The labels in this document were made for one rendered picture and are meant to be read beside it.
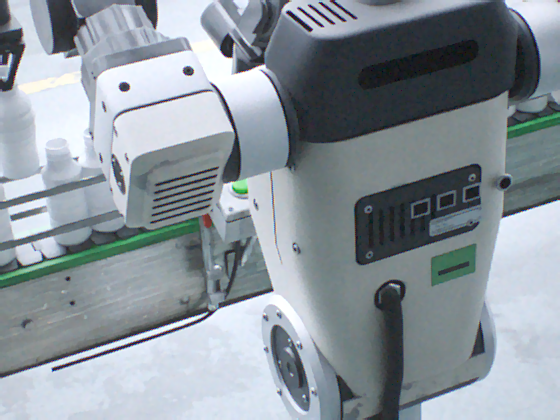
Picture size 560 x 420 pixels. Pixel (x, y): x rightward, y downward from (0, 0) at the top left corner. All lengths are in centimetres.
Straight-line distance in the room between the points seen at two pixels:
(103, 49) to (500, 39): 35
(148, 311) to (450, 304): 81
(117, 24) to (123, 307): 91
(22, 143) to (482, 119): 83
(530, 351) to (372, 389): 198
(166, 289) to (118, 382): 125
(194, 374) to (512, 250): 101
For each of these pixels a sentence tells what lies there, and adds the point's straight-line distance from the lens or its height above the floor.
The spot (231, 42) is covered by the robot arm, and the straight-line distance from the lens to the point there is 158.
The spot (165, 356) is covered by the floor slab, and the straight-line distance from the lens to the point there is 323.
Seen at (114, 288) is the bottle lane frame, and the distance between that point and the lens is 190.
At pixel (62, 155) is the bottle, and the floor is 115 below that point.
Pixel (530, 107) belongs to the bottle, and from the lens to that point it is 215.
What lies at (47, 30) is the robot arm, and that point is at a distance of 113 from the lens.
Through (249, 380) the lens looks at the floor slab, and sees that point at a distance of 312.
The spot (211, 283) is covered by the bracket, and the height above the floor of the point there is 92.
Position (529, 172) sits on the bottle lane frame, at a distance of 218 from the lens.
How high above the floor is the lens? 202
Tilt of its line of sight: 32 degrees down
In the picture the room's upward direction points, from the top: 4 degrees counter-clockwise
